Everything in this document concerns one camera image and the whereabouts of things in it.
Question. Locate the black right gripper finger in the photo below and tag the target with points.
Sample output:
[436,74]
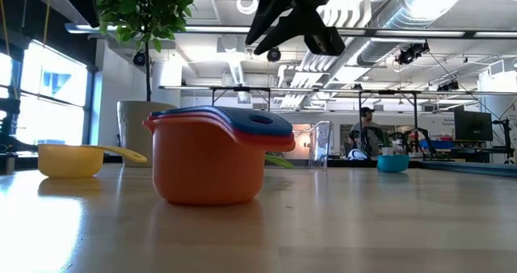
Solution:
[291,32]
[268,14]

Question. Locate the blue plastic measuring cup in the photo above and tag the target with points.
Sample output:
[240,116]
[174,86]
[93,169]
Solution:
[238,120]

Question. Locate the red plastic measuring cup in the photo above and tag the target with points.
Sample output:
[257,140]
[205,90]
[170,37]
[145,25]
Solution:
[278,141]

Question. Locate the green plastic measuring cup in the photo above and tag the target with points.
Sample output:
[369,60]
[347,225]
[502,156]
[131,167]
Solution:
[278,160]

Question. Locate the orange plastic measuring cup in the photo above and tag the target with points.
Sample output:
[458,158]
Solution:
[202,164]

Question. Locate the teal plastic measuring cup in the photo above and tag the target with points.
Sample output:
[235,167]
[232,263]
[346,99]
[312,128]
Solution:
[393,164]

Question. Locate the yellow plastic measuring cup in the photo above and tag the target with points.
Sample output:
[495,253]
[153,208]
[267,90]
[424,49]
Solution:
[68,162]

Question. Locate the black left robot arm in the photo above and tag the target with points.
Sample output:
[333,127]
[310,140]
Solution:
[10,144]

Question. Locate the person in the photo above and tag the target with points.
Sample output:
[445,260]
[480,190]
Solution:
[365,131]

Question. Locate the green leafy plant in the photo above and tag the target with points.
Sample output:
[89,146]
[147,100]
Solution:
[141,10]

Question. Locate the white and black helmet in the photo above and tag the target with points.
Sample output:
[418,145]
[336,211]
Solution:
[357,155]

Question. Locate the white plant pot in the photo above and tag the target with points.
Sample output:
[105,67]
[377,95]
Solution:
[133,131]

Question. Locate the black computer monitor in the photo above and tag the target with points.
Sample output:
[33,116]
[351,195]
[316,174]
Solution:
[472,125]

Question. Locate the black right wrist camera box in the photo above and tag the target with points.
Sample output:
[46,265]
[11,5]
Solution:
[325,40]

